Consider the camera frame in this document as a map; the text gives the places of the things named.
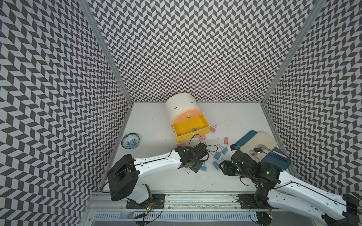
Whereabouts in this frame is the blue binder clip low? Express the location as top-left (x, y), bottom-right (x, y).
top-left (200, 166), bottom-right (207, 172)

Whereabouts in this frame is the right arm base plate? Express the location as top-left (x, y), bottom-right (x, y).
top-left (236, 194), bottom-right (271, 210)

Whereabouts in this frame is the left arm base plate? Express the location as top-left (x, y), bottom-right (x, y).
top-left (126, 194), bottom-right (166, 210)

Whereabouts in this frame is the pink binder clip far right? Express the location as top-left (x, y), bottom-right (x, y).
top-left (210, 124), bottom-right (219, 133)

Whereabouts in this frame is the blue binder clip right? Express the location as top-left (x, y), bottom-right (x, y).
top-left (218, 144), bottom-right (228, 154)

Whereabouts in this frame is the metal spoon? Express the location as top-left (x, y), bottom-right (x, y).
top-left (249, 144), bottom-right (270, 157)

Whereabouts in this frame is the blue patterned bowl far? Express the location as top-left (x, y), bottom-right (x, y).
top-left (121, 133), bottom-right (140, 149)

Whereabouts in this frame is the yellow drawer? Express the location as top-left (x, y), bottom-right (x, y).
top-left (172, 115), bottom-right (211, 143)

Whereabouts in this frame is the blue binder clip mid right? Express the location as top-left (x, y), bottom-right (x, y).
top-left (212, 159), bottom-right (224, 170)

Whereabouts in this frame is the beige cloth napkin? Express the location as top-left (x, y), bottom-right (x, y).
top-left (240, 131), bottom-right (278, 163)

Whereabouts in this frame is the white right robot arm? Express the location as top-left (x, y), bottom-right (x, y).
top-left (219, 151), bottom-right (362, 226)

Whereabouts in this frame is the white round drawer cabinet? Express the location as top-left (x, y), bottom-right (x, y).
top-left (166, 93), bottom-right (201, 121)

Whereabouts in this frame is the pink handled utensil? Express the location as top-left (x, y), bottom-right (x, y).
top-left (266, 149), bottom-right (287, 159)

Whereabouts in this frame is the orange top drawer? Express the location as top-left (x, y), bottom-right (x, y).
top-left (171, 108), bottom-right (204, 124)

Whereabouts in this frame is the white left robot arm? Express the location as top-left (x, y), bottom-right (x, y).
top-left (107, 143), bottom-right (209, 204)

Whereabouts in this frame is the aluminium front rail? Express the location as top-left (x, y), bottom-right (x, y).
top-left (84, 191), bottom-right (320, 212)

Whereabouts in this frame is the blue binder clip centre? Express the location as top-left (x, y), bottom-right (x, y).
top-left (214, 152), bottom-right (222, 160)

